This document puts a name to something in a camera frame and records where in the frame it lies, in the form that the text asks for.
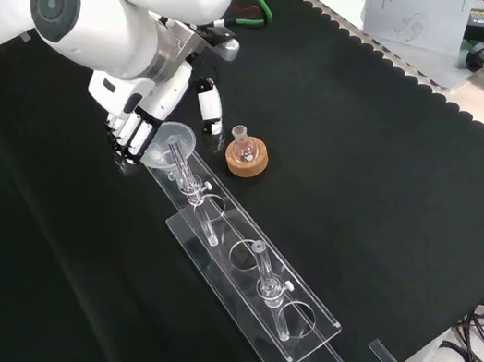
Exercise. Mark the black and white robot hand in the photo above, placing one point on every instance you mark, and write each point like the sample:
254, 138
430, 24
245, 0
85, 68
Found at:
133, 97

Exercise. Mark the clear plastic funnel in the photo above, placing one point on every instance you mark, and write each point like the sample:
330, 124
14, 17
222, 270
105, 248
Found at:
171, 139

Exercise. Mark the clear acrylic funnel stand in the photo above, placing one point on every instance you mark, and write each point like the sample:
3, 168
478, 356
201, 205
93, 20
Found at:
261, 290

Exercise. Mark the small glass round-bottom flask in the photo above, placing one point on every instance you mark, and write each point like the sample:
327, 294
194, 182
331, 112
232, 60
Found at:
245, 147

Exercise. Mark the black table cloth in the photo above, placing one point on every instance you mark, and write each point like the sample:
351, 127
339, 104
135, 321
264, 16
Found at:
370, 214

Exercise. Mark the white paper booklet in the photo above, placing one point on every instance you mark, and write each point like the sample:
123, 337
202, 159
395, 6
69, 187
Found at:
419, 14

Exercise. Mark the pale board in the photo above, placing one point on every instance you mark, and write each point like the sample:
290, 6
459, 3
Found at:
438, 69

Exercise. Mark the clear cloth clip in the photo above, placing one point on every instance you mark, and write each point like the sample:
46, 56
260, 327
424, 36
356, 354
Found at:
383, 355

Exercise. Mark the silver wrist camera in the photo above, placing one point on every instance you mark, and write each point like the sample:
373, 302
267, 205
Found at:
225, 45

